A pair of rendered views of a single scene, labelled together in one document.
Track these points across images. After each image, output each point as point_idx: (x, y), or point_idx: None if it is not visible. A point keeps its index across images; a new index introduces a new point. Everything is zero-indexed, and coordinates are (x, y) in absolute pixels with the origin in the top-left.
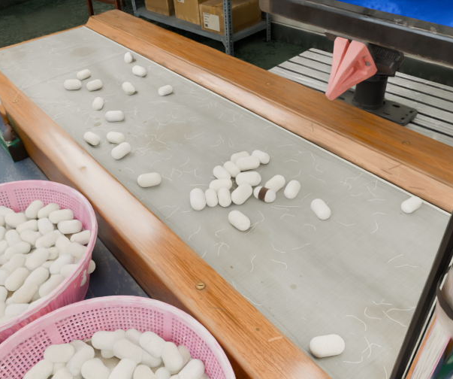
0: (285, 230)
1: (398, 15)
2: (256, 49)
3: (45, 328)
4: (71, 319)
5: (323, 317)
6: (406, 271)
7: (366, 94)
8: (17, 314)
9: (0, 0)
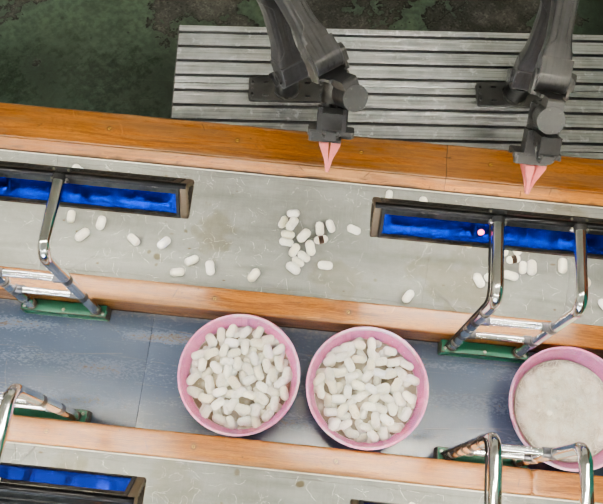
0: (347, 253)
1: (430, 238)
2: None
3: (310, 376)
4: None
5: (396, 284)
6: None
7: (289, 92)
8: (284, 383)
9: None
